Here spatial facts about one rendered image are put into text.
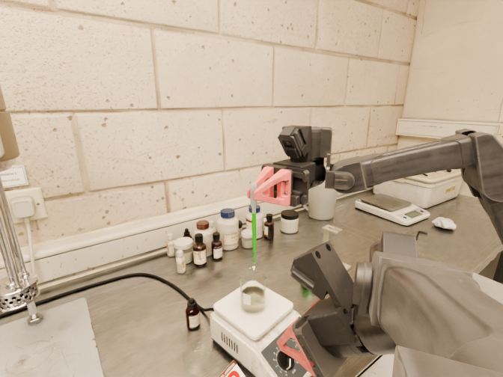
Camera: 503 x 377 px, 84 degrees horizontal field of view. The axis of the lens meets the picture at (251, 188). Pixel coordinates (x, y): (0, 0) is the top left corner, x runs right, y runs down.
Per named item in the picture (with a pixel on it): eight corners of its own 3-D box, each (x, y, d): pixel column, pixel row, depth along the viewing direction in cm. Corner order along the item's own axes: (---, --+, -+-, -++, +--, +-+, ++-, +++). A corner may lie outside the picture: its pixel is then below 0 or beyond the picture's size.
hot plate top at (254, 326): (296, 307, 56) (296, 304, 56) (254, 342, 48) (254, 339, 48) (252, 282, 64) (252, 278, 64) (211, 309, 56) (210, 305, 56)
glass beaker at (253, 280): (266, 319, 53) (267, 282, 50) (238, 318, 53) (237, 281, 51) (266, 297, 59) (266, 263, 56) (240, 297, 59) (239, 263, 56)
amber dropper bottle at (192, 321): (183, 325, 62) (181, 298, 60) (194, 317, 64) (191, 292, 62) (192, 332, 60) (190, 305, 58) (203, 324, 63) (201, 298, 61)
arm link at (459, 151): (326, 169, 55) (523, 125, 44) (328, 160, 63) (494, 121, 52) (340, 227, 57) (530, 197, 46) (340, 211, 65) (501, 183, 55)
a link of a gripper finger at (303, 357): (258, 332, 41) (301, 324, 35) (287, 307, 46) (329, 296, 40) (281, 378, 40) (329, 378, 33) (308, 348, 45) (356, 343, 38)
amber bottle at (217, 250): (209, 256, 89) (208, 233, 87) (218, 253, 91) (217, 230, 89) (215, 261, 87) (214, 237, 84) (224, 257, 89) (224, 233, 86)
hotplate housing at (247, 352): (328, 359, 54) (331, 325, 52) (287, 411, 45) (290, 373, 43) (246, 304, 69) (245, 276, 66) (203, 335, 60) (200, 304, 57)
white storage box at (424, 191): (463, 197, 145) (470, 170, 141) (426, 211, 126) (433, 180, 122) (405, 182, 170) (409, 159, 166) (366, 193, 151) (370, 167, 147)
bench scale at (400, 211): (406, 228, 110) (408, 216, 109) (352, 207, 131) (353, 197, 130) (431, 218, 120) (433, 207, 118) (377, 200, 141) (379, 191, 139)
